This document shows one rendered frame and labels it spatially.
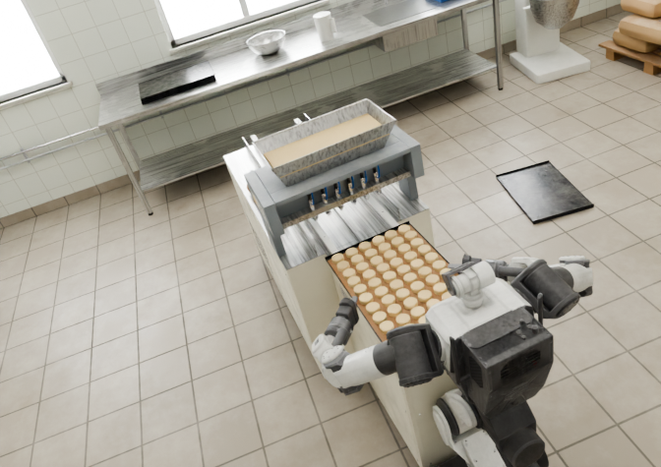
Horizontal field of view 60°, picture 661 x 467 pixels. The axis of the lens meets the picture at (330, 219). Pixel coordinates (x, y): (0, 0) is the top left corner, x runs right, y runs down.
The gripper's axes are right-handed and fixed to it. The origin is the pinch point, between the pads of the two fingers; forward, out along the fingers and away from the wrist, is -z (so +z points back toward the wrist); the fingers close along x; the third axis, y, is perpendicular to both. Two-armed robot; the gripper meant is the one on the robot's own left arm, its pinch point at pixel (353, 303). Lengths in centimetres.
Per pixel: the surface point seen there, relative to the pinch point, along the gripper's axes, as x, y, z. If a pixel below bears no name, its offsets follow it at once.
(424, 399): -35.5, -25.9, 10.8
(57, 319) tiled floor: -88, 255, -30
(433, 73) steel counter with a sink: -63, 72, -355
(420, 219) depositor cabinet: -10, -6, -67
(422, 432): -54, -23, 13
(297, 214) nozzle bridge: 15, 36, -32
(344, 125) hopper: 37, 24, -70
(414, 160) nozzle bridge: 21, -7, -67
